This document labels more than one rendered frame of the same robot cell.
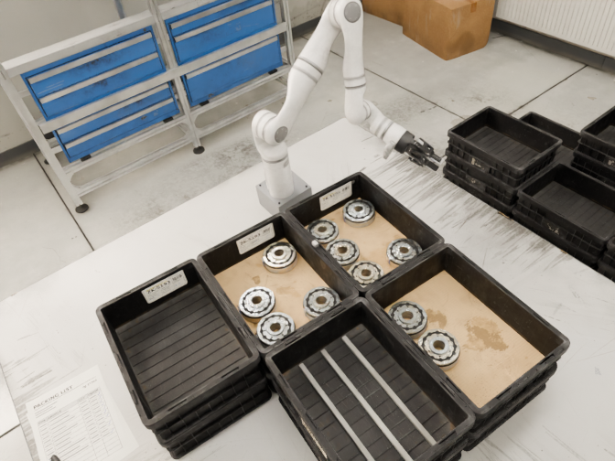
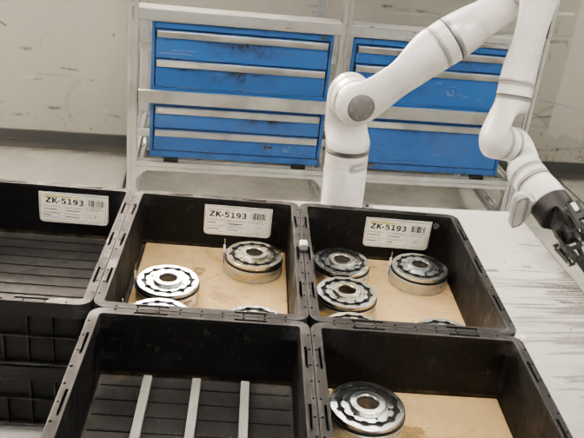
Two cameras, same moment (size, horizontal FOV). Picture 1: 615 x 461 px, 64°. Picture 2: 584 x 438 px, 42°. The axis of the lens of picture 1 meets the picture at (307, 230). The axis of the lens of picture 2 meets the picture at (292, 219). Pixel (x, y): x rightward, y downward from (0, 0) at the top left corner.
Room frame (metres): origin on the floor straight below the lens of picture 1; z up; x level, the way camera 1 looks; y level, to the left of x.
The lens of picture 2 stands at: (-0.09, -0.43, 1.51)
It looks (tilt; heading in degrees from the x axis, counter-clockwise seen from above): 25 degrees down; 23
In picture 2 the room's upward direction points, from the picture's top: 6 degrees clockwise
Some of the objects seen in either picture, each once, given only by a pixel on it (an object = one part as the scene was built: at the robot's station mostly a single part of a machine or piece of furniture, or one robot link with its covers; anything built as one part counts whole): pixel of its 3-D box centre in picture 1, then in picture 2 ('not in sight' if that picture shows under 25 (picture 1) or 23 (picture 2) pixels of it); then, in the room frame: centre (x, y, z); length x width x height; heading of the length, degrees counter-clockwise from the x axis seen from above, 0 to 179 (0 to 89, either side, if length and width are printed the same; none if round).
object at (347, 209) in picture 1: (358, 209); (419, 267); (1.13, -0.17, 0.86); 0.10 x 0.10 x 0.01
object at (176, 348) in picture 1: (179, 343); (23, 266); (0.72, 0.38, 0.87); 0.40 x 0.30 x 0.11; 27
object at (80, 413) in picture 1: (76, 427); not in sight; (0.61, 0.70, 0.70); 0.33 x 0.23 x 0.01; 32
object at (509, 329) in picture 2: (361, 227); (393, 266); (1.00, -0.16, 0.92); 0.40 x 0.30 x 0.02; 27
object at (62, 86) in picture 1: (110, 95); (239, 97); (2.58, 0.99, 0.60); 0.72 x 0.03 x 0.56; 122
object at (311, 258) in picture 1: (276, 287); (209, 279); (0.86, 0.11, 0.87); 0.40 x 0.30 x 0.11; 27
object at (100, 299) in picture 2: (274, 276); (210, 252); (0.86, 0.11, 0.92); 0.40 x 0.30 x 0.02; 27
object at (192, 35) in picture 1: (230, 45); (428, 110); (3.00, 0.31, 0.60); 0.72 x 0.03 x 0.56; 122
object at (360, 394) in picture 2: (407, 316); (367, 403); (0.71, -0.23, 0.86); 0.05 x 0.05 x 0.01
